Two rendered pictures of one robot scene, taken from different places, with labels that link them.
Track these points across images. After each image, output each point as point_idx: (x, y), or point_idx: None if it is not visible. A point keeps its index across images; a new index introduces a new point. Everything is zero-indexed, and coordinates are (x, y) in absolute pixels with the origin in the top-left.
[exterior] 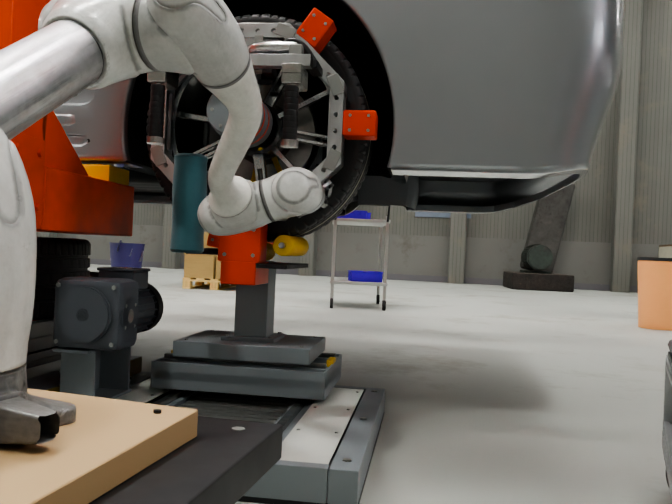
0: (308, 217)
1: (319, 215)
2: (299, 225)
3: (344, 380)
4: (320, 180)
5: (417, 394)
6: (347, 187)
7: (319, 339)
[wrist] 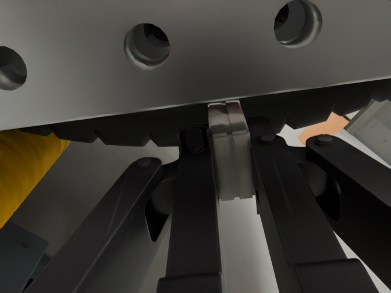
0: (123, 125)
1: (174, 142)
2: (66, 131)
3: (80, 188)
4: (362, 68)
5: (149, 271)
6: (361, 109)
7: (24, 274)
